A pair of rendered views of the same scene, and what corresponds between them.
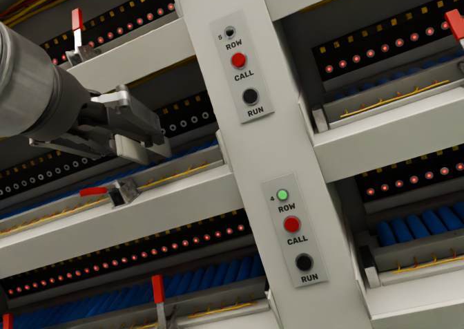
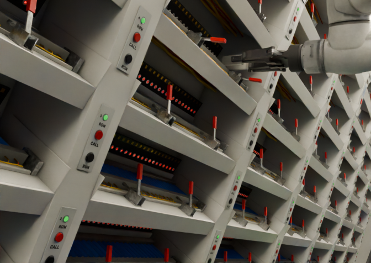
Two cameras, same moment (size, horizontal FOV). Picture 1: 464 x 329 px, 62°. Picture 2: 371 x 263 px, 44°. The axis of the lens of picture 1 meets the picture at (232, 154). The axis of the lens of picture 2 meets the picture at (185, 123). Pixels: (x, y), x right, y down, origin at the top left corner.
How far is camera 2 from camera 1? 1.46 m
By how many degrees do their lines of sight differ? 75
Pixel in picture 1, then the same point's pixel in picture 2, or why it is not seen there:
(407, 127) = (273, 122)
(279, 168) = (261, 111)
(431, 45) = not seen: hidden behind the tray
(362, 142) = (269, 119)
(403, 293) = not seen: hidden behind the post
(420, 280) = not seen: hidden behind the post
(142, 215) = (239, 95)
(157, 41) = (271, 44)
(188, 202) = (247, 102)
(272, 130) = (266, 99)
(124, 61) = (266, 38)
